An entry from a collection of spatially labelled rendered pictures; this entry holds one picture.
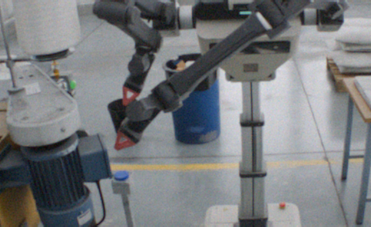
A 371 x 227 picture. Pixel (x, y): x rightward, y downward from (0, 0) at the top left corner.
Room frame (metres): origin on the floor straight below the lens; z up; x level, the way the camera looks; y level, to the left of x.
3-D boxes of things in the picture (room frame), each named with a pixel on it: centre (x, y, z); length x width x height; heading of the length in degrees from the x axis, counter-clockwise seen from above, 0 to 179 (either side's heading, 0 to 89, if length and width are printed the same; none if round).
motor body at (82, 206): (0.97, 0.35, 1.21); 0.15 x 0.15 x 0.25
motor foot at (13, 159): (0.94, 0.44, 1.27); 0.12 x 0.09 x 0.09; 172
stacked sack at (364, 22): (4.72, -1.92, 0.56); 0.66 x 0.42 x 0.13; 77
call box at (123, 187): (1.58, 0.30, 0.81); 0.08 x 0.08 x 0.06; 82
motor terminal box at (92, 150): (1.00, 0.26, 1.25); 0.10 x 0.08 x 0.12; 17
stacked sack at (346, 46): (4.55, -1.84, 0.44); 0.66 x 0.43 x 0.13; 172
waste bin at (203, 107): (3.56, -0.04, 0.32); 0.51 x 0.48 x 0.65; 172
